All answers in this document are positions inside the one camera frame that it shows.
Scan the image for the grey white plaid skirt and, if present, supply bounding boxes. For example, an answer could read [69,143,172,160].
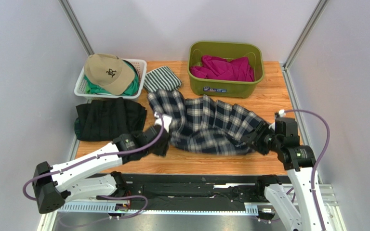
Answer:
[147,90,264,156]

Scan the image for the black garment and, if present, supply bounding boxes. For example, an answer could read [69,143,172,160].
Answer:
[74,98,147,141]

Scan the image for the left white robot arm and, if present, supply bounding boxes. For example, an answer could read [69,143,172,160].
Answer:
[29,120,169,214]

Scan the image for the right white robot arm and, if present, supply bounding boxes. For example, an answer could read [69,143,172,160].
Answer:
[242,117,333,231]

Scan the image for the striped folded cloth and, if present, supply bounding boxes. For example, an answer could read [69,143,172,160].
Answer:
[144,66,182,93]

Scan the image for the olive green plastic tub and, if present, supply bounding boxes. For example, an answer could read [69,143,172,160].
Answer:
[188,41,264,98]

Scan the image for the pink garment in tub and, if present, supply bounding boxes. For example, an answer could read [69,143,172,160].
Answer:
[189,55,255,82]

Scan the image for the green garment in basket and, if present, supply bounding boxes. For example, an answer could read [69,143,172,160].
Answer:
[84,60,139,96]

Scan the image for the beige baseball cap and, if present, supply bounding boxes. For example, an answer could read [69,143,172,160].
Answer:
[84,53,135,95]

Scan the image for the white plastic basket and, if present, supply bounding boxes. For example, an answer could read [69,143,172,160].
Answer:
[74,59,147,101]

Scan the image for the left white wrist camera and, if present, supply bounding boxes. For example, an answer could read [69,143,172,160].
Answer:
[154,112,172,132]

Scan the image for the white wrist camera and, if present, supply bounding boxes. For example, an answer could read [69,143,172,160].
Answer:
[269,109,286,130]
[154,112,172,132]

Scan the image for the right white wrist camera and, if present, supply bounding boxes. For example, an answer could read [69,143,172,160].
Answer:
[269,109,286,130]

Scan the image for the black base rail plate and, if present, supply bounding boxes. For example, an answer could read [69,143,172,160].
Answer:
[110,171,267,212]

